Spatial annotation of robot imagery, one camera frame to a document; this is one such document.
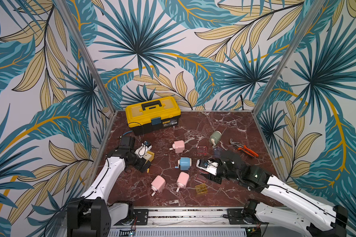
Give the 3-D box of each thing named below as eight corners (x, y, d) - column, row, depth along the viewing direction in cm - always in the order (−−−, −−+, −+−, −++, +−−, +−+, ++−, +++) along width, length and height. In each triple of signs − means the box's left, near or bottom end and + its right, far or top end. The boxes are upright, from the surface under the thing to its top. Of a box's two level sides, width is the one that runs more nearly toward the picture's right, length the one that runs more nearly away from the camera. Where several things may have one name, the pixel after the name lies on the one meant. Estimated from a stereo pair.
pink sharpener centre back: (171, 150, 99) (171, 144, 93) (177, 143, 103) (177, 137, 97) (180, 156, 97) (180, 150, 91) (186, 149, 100) (186, 143, 94)
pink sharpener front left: (148, 191, 83) (145, 187, 77) (160, 178, 88) (159, 174, 82) (154, 199, 81) (153, 195, 75) (167, 185, 85) (167, 180, 80)
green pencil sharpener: (207, 142, 104) (209, 135, 97) (213, 136, 108) (216, 129, 101) (213, 147, 102) (216, 140, 95) (220, 140, 105) (223, 133, 99)
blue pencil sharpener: (174, 170, 90) (174, 164, 84) (175, 163, 93) (174, 157, 87) (190, 170, 90) (191, 165, 84) (190, 163, 93) (191, 157, 87)
